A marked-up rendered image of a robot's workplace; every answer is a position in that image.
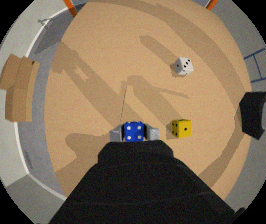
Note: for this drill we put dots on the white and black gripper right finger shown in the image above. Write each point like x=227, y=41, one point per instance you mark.
x=150, y=133

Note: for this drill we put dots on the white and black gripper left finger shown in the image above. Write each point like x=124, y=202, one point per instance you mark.
x=116, y=134

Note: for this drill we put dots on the blue die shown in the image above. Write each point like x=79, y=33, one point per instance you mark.
x=134, y=131

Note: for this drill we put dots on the white die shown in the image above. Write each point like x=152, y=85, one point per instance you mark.
x=183, y=66

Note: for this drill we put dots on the yellow die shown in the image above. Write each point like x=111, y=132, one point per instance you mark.
x=181, y=128

